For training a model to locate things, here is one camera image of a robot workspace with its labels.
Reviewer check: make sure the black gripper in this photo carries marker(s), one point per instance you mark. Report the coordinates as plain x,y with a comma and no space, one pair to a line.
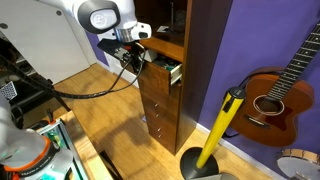
126,55

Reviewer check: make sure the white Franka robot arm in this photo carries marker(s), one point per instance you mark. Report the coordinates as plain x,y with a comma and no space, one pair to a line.
33,33

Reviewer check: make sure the small silver drawer knob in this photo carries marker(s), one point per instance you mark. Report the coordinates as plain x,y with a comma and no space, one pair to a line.
159,129
156,105
160,135
157,115

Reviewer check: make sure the wooden drawer with two knobs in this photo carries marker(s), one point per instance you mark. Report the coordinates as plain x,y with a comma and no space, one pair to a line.
165,135
163,111

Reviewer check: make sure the brown wooden chest of drawers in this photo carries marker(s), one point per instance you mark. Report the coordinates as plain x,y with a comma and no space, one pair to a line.
206,66

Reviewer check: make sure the white door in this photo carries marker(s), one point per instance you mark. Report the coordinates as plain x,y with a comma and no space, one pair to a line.
128,76

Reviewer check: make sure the small black box white label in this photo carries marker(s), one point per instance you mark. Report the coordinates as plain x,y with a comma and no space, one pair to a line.
162,29

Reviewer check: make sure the dark shelf ornament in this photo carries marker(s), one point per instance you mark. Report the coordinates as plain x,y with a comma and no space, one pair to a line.
178,18

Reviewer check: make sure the black orange bar clamp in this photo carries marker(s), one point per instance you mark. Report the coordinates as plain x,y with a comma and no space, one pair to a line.
50,116

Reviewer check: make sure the light wooden workbench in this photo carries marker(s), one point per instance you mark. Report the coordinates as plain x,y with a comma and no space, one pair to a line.
90,156

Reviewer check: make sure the black flat floor item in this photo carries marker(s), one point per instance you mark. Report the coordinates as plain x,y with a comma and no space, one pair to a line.
110,166

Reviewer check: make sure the black cluttered shelf rack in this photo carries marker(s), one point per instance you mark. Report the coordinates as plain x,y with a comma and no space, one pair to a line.
23,96

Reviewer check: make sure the checkerboard calibration marker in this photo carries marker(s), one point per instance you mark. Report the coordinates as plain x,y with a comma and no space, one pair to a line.
8,90

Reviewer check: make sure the grey folded sheet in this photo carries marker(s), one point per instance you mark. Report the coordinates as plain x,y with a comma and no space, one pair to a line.
216,176

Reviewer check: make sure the brown acoustic guitar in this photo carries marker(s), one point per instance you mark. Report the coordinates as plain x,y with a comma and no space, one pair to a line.
276,126

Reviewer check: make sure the banjo with white head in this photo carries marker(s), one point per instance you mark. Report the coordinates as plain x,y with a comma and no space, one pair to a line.
296,166

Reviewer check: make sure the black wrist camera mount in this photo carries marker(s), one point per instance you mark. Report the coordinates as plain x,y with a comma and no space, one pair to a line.
110,46

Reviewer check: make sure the yellow post with black base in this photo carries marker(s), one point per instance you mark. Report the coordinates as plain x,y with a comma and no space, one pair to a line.
220,126

